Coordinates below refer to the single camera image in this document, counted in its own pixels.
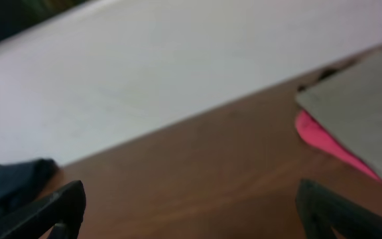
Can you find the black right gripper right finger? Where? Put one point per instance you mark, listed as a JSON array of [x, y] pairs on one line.
[[323, 212]]

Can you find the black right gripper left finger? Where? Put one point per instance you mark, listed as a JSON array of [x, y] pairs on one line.
[[62, 212]]

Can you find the beige khaki shorts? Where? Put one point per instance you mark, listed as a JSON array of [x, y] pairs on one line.
[[348, 105]]

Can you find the dark blue denim shorts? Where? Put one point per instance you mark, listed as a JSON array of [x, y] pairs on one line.
[[21, 183]]

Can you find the red garment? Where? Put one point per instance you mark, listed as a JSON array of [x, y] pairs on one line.
[[312, 133]]

